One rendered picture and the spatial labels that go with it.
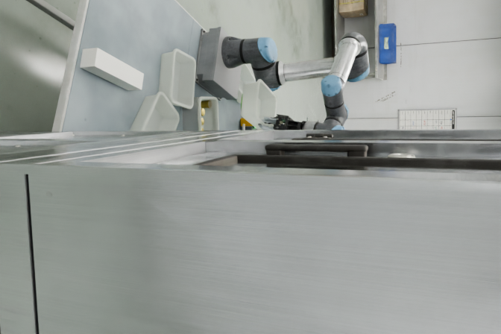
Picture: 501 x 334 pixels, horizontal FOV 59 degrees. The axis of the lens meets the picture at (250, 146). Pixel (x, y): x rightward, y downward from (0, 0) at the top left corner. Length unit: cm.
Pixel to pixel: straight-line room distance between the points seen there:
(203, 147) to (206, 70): 132
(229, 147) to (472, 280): 48
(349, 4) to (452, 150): 689
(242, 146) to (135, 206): 33
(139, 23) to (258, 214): 147
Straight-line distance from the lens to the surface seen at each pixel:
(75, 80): 150
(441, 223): 34
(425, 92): 786
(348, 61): 185
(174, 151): 69
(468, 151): 67
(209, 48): 211
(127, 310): 48
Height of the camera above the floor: 181
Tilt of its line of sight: 23 degrees down
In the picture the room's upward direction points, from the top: 91 degrees clockwise
